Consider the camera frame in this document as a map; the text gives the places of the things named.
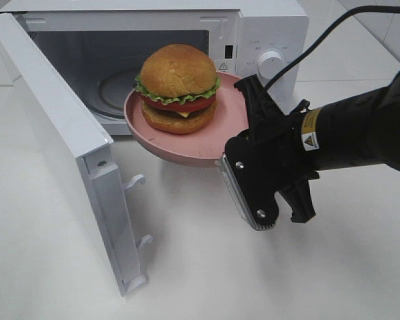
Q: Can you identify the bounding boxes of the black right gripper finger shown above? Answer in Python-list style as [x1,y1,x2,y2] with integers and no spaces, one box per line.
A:
[234,75,289,140]
[221,136,279,231]

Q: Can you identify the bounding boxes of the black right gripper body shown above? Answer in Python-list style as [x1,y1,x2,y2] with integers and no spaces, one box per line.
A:
[247,99,319,223]

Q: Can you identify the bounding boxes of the pink round plate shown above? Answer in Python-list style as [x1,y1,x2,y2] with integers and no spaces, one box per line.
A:
[124,72,248,167]

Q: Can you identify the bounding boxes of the burger with lettuce and tomato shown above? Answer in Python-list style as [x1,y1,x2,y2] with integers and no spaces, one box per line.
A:
[134,43,221,135]

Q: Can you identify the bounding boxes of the white microwave door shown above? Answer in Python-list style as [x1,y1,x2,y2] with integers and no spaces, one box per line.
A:
[0,13,153,295]

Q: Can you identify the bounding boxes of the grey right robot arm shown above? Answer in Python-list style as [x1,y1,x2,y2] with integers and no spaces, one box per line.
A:
[219,72,400,231]

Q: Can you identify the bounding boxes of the white upper power knob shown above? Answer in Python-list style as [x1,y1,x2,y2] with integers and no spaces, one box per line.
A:
[257,49,285,80]

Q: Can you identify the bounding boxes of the white warning label sticker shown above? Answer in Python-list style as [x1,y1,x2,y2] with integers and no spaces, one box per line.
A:
[213,59,235,74]

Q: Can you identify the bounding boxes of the white microwave oven body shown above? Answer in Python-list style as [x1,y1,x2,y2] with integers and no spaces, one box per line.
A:
[0,1,309,136]

